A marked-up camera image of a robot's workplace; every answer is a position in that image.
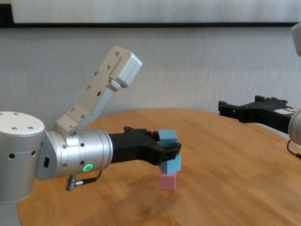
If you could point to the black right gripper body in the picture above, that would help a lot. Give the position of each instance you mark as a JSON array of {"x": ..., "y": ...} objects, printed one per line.
[{"x": 263, "y": 114}]

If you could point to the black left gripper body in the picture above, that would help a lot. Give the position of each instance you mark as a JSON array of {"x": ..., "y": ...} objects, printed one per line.
[{"x": 134, "y": 147}]

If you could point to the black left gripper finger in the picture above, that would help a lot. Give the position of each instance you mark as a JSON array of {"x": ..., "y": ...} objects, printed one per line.
[
  {"x": 169, "y": 151},
  {"x": 156, "y": 136}
]

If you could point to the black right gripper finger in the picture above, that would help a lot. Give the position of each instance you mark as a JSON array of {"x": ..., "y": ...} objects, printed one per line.
[
  {"x": 277, "y": 101},
  {"x": 229, "y": 110}
]

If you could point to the blue cube block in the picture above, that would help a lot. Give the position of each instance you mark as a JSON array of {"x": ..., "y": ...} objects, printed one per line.
[
  {"x": 168, "y": 136},
  {"x": 172, "y": 166}
]

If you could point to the pink cube block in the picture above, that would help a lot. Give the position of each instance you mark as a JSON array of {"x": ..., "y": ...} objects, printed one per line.
[{"x": 167, "y": 181}]

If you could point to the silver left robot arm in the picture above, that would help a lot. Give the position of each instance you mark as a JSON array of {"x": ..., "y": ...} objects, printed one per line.
[{"x": 47, "y": 153}]

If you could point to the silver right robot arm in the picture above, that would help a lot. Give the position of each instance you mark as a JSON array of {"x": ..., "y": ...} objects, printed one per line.
[{"x": 295, "y": 124}]

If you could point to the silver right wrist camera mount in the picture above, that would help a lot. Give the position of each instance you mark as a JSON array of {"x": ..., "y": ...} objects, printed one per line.
[{"x": 297, "y": 40}]

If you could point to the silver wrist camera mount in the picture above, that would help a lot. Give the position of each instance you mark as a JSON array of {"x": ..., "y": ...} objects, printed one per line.
[
  {"x": 101, "y": 89},
  {"x": 297, "y": 40}
]

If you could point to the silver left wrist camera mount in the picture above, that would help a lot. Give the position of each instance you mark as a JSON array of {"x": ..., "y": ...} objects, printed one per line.
[{"x": 101, "y": 89}]

